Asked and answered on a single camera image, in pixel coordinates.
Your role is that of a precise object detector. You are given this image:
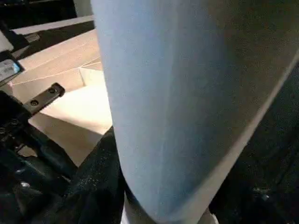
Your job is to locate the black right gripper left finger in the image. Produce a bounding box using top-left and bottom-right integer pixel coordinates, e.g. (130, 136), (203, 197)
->
(28, 128), (127, 224)

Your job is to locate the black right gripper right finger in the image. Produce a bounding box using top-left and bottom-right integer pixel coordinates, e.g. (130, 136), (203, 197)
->
(213, 163), (299, 224)

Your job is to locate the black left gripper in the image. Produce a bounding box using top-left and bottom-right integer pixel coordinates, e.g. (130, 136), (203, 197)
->
(0, 83), (79, 206)

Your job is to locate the white plastic table top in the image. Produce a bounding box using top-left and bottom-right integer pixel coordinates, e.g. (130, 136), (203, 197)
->
(9, 16), (115, 166)

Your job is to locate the white plastic table leg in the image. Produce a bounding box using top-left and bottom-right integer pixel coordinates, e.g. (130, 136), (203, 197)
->
(90, 0), (299, 224)

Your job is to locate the black work mat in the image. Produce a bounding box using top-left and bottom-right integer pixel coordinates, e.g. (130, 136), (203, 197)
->
(14, 21), (299, 220)

